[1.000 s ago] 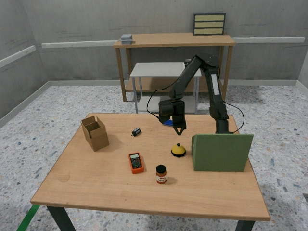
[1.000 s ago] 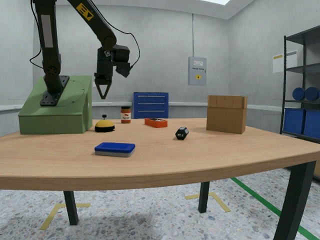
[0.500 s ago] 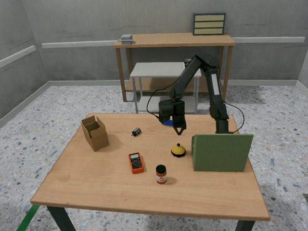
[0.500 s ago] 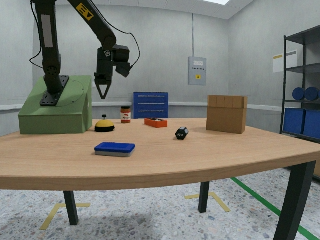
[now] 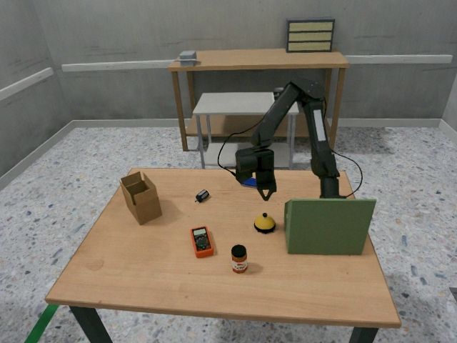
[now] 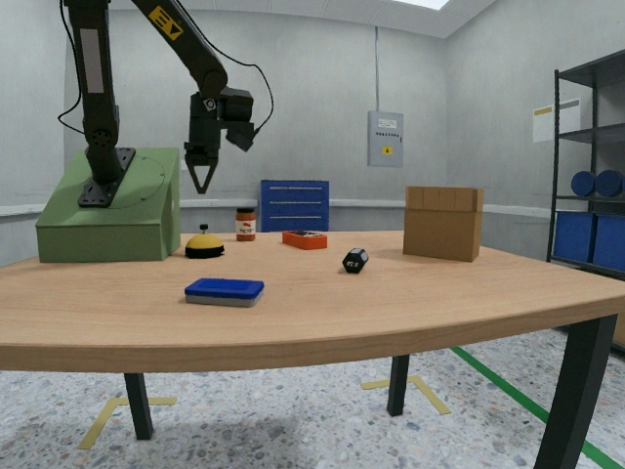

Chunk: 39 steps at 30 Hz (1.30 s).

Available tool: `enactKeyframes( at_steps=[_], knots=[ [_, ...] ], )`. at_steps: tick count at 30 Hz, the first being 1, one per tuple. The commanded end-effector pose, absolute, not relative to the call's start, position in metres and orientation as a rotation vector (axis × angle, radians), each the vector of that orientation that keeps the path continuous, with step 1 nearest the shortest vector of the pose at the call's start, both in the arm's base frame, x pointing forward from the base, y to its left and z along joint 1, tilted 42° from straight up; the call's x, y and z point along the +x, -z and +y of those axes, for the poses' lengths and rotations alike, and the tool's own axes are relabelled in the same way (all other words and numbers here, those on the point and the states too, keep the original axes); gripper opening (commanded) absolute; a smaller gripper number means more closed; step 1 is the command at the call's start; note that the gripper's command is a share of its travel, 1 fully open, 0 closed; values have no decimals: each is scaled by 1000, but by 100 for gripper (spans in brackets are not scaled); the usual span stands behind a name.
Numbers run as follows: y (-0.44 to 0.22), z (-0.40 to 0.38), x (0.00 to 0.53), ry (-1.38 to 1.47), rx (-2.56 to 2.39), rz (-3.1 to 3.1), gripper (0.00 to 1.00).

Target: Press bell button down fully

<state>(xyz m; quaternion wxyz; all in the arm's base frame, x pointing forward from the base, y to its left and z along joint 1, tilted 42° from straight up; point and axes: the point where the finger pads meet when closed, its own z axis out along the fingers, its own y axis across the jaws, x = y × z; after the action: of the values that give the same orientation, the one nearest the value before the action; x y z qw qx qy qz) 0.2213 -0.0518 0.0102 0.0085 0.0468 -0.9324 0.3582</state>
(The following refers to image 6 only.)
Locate orange digital multimeter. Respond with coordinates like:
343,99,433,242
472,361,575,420
282,231,327,250

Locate brown cardboard box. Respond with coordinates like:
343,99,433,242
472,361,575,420
403,187,483,263

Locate small spice jar with black lid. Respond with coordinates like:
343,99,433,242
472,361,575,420
235,208,255,241

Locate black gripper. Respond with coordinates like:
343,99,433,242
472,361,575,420
184,116,219,194

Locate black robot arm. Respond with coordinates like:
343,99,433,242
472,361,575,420
63,0,254,208

